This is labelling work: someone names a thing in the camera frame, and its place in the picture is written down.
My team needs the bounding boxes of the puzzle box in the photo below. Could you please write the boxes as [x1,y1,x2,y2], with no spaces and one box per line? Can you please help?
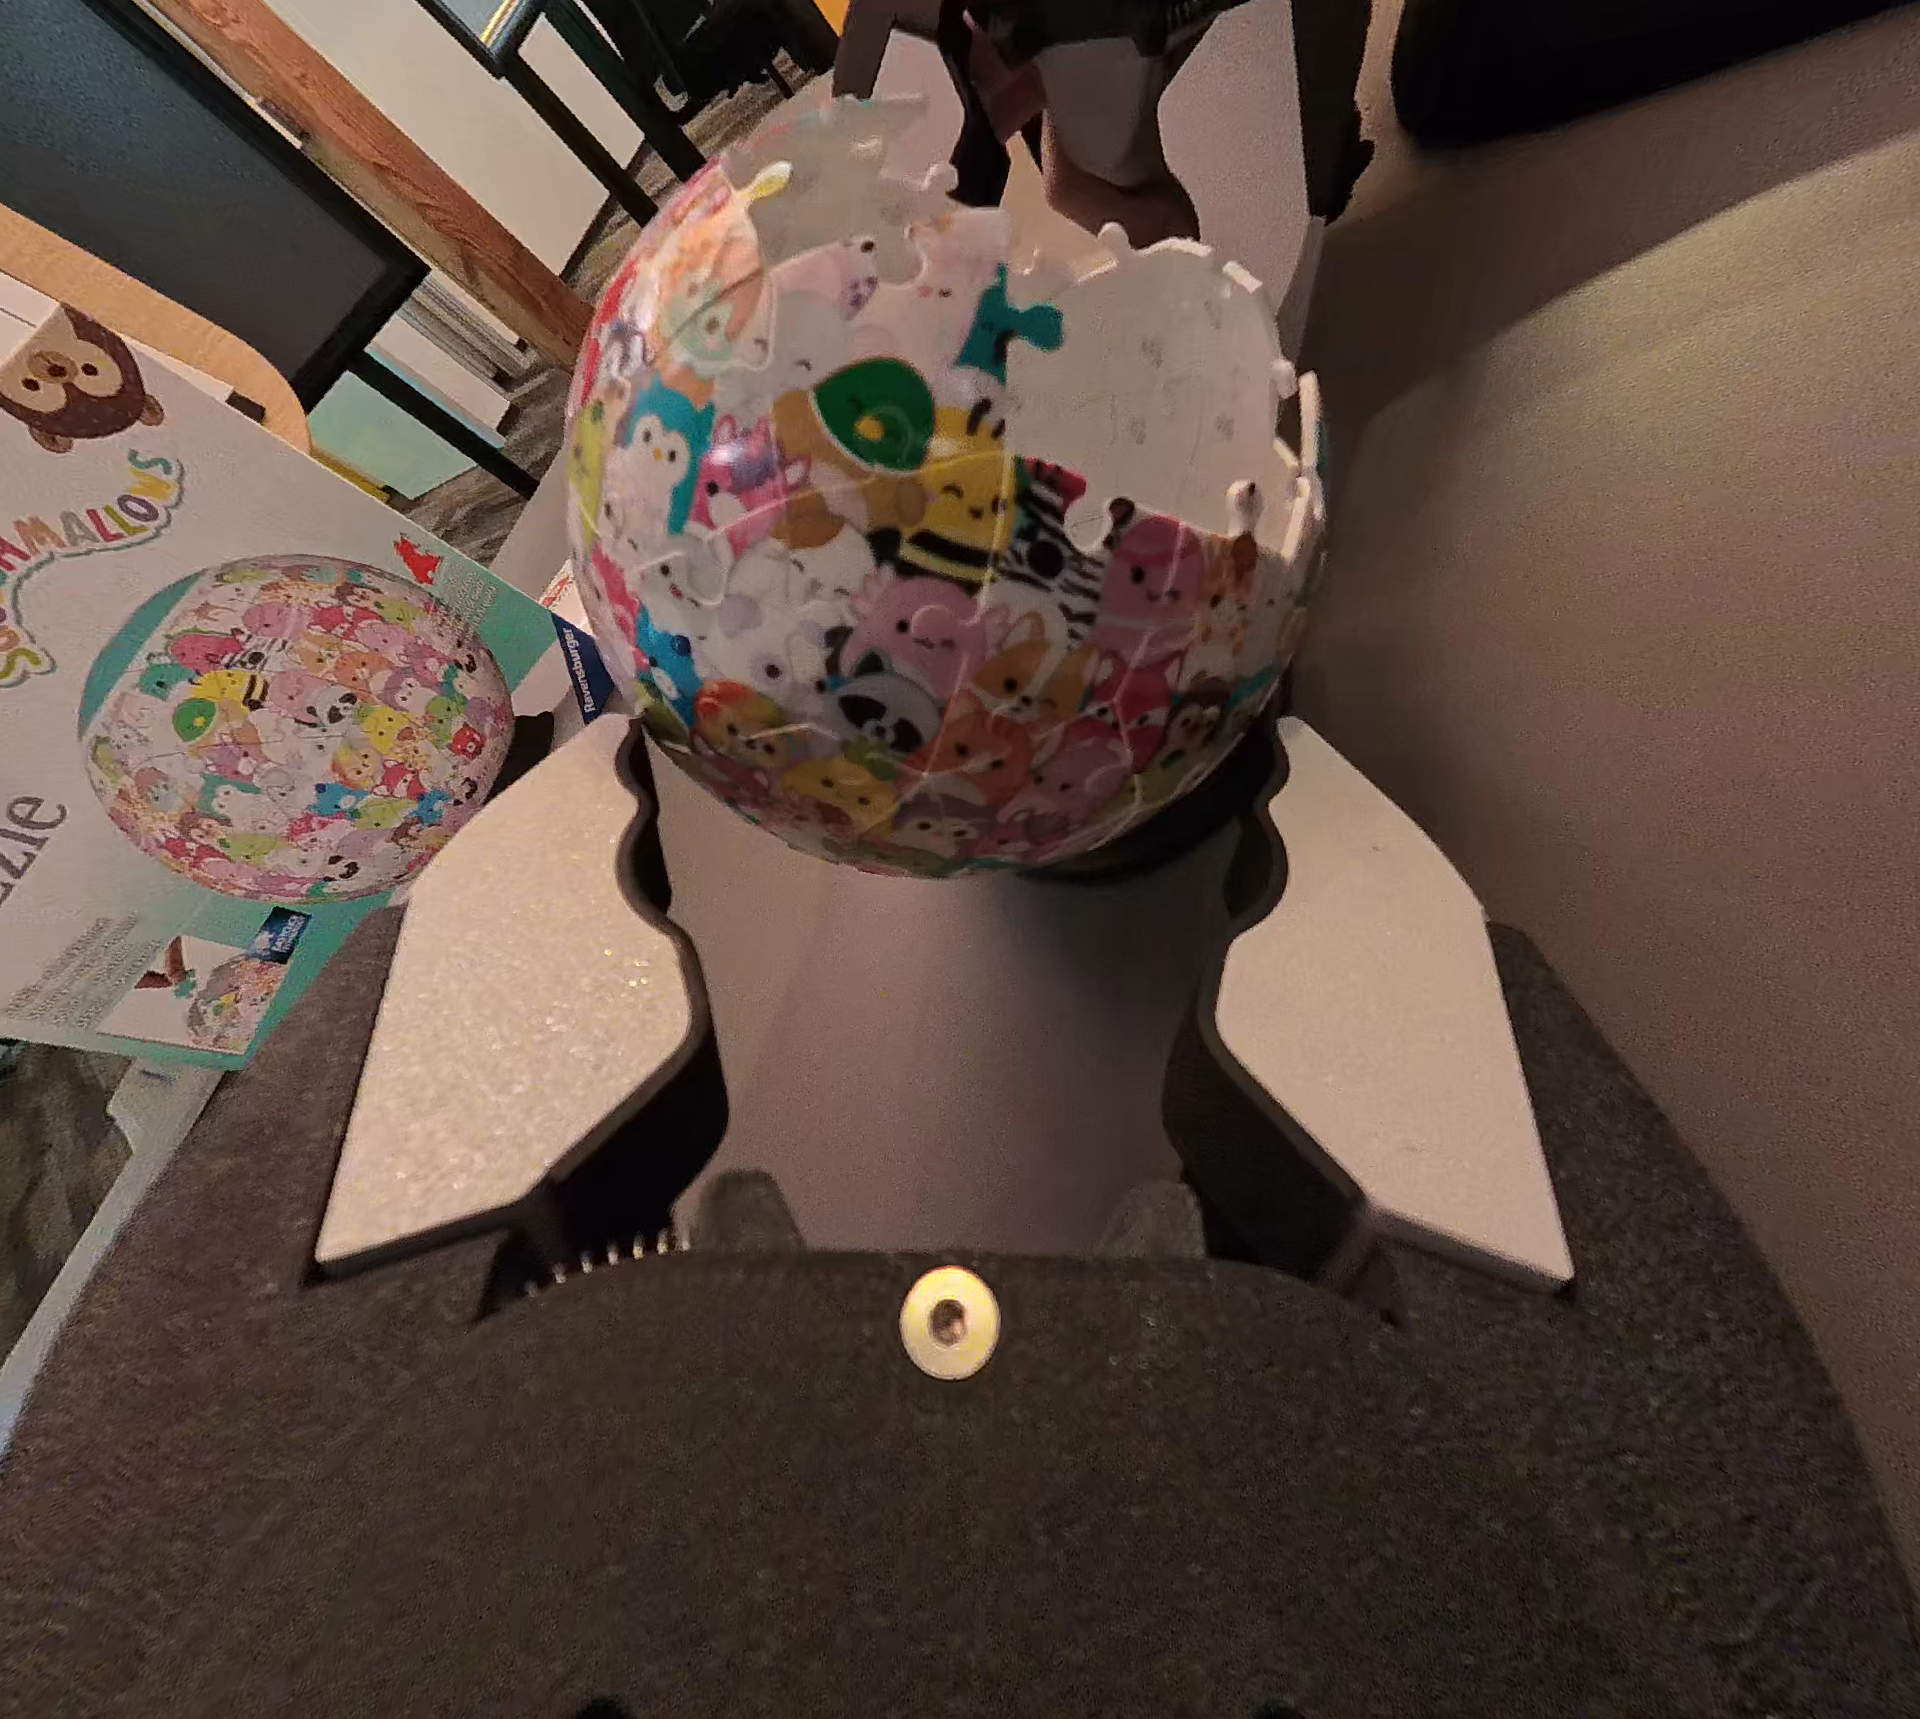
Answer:
[0,301,603,1072]

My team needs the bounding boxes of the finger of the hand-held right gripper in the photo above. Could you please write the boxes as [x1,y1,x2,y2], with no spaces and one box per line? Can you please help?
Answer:
[873,0,1039,208]
[1158,0,1328,319]

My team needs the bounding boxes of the black framed screen on stand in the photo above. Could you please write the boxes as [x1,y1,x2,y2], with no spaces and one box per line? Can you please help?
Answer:
[0,0,542,498]

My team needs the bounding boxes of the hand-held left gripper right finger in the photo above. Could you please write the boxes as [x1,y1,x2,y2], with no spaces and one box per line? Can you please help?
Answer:
[1162,714,1576,1293]

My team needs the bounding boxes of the colourful puzzle ball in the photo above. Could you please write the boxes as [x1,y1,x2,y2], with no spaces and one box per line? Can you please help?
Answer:
[564,91,1328,880]

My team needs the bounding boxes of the black ball stand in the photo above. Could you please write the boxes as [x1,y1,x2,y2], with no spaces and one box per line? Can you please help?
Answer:
[1019,714,1291,884]

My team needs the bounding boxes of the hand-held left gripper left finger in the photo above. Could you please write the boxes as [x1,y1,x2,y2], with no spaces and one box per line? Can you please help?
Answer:
[312,714,732,1286]

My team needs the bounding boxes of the wooden post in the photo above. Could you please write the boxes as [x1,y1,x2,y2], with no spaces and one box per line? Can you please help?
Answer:
[0,0,597,374]

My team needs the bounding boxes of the person's right hand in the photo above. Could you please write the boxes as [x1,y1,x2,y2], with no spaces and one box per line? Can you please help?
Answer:
[1041,151,1205,246]

